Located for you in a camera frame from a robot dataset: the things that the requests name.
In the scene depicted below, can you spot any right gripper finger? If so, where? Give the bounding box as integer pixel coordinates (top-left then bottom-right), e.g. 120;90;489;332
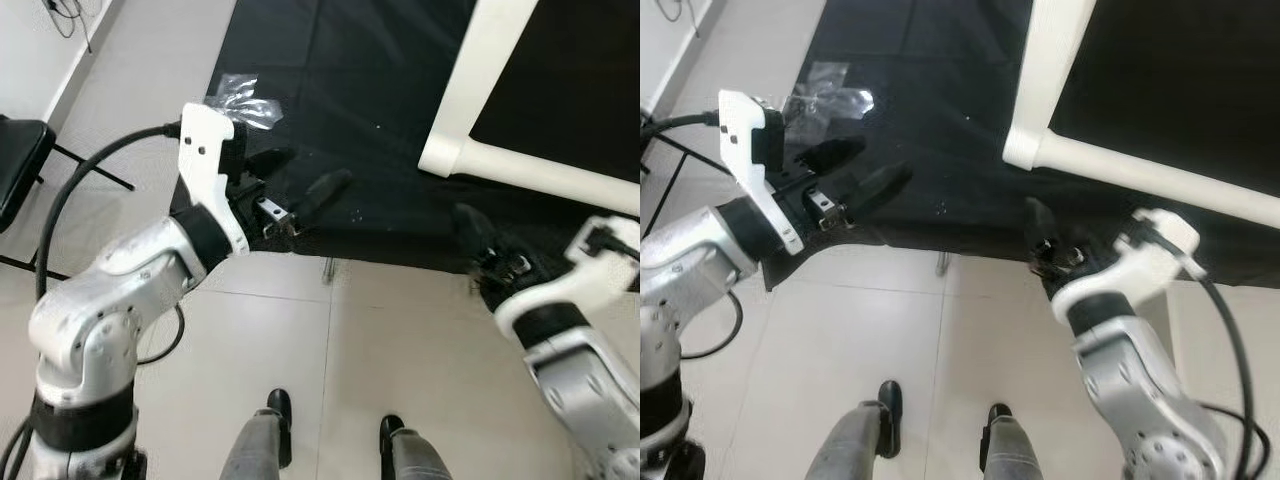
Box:
1022;197;1061;261
452;203;496;266

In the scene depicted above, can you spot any black folding chair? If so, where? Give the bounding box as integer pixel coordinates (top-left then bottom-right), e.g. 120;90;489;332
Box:
0;115;136;281
640;125;706;211

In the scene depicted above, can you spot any black tablecloth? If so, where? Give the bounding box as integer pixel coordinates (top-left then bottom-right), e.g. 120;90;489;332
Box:
170;0;641;273
760;0;1280;293

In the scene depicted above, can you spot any thin black wall cable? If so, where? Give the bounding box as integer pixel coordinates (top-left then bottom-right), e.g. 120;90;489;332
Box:
40;0;96;51
655;0;701;31

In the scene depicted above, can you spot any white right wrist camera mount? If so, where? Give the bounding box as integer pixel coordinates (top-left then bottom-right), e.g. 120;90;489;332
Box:
495;215;641;336
1050;208;1201;313

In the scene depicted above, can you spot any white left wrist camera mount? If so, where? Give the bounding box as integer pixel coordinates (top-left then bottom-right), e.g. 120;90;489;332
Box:
718;90;801;256
178;102;251;256

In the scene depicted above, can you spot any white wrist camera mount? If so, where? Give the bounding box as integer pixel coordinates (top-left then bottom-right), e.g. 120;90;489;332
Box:
495;215;641;336
1050;208;1201;313
718;90;801;256
178;102;251;256

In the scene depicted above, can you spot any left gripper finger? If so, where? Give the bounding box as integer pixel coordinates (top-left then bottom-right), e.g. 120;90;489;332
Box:
795;137;867;173
245;148;298;181
845;162;914;216
295;168;353;216

